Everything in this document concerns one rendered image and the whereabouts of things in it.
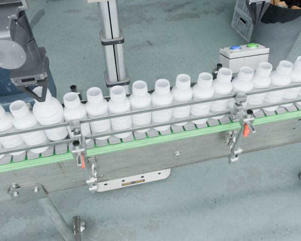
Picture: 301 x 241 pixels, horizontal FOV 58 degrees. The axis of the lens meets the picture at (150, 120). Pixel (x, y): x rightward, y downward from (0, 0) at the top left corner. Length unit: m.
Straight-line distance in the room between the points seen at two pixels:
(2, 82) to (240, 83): 1.05
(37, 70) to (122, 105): 0.22
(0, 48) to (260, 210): 1.68
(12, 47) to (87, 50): 2.51
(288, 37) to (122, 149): 2.09
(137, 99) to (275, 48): 2.08
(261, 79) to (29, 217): 1.55
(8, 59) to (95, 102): 0.25
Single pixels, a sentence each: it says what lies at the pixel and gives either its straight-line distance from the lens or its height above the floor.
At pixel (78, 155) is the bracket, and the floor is 1.08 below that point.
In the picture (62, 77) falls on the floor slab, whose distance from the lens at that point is 2.70.
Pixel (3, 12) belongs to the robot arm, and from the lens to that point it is 0.55.
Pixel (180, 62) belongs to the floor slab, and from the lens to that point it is 2.75.
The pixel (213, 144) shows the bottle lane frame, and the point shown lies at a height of 0.92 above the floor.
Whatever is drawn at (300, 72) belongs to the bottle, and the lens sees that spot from 0.90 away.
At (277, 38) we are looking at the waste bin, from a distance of 2.62.
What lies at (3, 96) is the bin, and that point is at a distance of 1.48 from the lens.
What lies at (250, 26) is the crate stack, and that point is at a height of 0.17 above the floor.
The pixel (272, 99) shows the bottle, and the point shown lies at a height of 1.06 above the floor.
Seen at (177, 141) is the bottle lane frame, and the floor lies 0.97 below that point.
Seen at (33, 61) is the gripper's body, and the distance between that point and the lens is 0.61.
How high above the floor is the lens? 1.62
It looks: 48 degrees down
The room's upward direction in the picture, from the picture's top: straight up
